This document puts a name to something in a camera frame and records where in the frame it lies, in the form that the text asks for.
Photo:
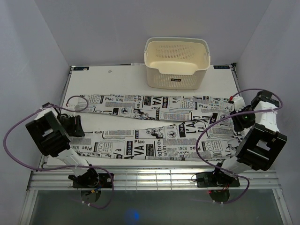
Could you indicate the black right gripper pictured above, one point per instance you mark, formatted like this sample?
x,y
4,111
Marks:
x,y
239,125

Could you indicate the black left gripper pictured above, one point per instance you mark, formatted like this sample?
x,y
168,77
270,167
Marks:
x,y
76,129

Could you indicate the newspaper print trousers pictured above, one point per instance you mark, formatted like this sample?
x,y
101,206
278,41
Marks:
x,y
178,128

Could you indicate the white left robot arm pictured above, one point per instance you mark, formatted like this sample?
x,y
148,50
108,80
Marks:
x,y
51,131

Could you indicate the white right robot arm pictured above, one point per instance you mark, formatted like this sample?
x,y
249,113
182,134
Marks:
x,y
262,143

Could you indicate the blue label sticker right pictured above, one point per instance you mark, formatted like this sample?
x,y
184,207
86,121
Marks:
x,y
221,67

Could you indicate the blue label sticker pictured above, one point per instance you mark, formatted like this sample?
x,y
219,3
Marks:
x,y
221,67
81,68

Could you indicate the blue label sticker left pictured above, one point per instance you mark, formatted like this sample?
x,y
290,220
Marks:
x,y
81,68

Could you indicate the cream perforated plastic basket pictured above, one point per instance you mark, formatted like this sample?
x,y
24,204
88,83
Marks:
x,y
176,63

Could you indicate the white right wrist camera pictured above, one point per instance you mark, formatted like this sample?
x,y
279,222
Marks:
x,y
238,103

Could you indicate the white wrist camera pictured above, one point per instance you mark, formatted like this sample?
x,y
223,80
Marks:
x,y
238,103
72,107

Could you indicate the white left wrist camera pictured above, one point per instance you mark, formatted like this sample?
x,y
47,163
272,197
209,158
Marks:
x,y
72,107

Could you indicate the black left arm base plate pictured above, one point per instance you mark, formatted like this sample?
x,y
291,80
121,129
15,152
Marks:
x,y
105,181

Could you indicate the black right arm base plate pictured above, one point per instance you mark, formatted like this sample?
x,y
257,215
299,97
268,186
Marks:
x,y
204,181

